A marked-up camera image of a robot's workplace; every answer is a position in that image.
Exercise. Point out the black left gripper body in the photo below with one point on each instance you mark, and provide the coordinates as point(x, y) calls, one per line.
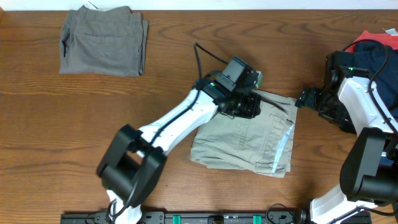
point(242, 107)

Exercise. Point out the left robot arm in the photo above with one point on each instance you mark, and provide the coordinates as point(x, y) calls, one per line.
point(132, 165)

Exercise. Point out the navy blue garment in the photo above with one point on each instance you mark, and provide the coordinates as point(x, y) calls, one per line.
point(372, 59)

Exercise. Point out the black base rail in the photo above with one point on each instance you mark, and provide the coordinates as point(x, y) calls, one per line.
point(192, 218)

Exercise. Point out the khaki beige shorts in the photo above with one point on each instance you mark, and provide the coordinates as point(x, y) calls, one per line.
point(262, 144)

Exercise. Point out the folded grey trousers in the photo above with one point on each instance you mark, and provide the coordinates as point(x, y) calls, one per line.
point(111, 42)

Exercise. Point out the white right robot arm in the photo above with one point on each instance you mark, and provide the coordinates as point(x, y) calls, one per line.
point(368, 176)

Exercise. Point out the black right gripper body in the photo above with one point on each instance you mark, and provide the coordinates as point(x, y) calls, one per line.
point(327, 107)

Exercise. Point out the white garment label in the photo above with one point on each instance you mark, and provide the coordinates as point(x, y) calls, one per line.
point(392, 32)

